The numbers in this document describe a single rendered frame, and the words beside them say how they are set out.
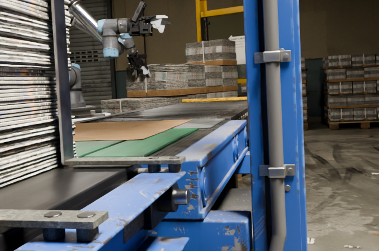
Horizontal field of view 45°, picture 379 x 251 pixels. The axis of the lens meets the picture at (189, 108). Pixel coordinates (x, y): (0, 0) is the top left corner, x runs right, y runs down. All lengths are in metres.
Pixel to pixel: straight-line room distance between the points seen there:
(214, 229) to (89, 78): 10.23
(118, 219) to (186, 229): 0.32
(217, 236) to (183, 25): 9.62
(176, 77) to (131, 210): 2.91
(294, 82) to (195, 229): 0.27
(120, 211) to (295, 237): 0.35
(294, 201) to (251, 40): 0.24
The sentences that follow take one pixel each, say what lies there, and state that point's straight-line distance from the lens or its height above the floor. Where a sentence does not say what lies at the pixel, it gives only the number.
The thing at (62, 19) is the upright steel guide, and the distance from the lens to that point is 0.66.
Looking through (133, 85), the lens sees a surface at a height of 0.92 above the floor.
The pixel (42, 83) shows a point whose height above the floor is 0.92.
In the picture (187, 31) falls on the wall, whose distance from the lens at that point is 10.21.
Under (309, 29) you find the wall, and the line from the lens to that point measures 9.95.
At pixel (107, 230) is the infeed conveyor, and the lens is 0.38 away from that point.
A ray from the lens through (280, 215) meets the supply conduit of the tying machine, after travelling 0.68.
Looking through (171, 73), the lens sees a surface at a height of 1.00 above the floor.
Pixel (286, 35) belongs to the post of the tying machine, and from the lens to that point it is 0.68.
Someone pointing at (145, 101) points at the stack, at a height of 0.81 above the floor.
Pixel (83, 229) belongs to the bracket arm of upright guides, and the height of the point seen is 0.80.
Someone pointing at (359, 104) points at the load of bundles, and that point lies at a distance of 8.30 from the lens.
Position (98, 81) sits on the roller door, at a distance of 10.77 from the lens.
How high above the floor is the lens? 0.91
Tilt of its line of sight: 3 degrees down
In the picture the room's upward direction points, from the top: 3 degrees counter-clockwise
